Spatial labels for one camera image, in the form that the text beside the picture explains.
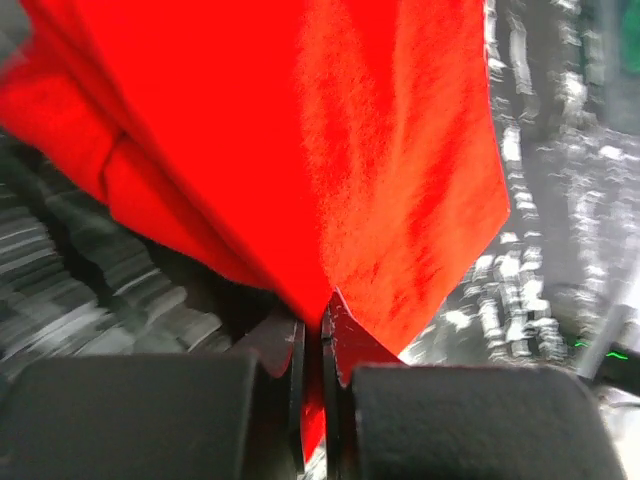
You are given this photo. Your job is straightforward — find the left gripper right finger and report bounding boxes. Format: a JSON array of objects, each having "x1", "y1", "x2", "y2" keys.
[{"x1": 321, "y1": 292, "x2": 402, "y2": 479}]

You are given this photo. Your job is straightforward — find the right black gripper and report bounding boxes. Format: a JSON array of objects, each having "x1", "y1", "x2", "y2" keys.
[{"x1": 569, "y1": 304, "x2": 640, "y2": 391}]

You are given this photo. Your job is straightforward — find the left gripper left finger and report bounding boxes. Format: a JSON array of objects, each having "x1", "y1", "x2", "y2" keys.
[{"x1": 232, "y1": 306, "x2": 305, "y2": 473}]

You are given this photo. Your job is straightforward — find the red t shirt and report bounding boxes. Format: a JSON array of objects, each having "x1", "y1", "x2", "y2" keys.
[{"x1": 0, "y1": 0, "x2": 512, "y2": 464}]

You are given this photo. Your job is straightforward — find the green t shirt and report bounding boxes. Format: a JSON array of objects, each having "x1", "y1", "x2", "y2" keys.
[{"x1": 620, "y1": 0, "x2": 639, "y2": 75}]

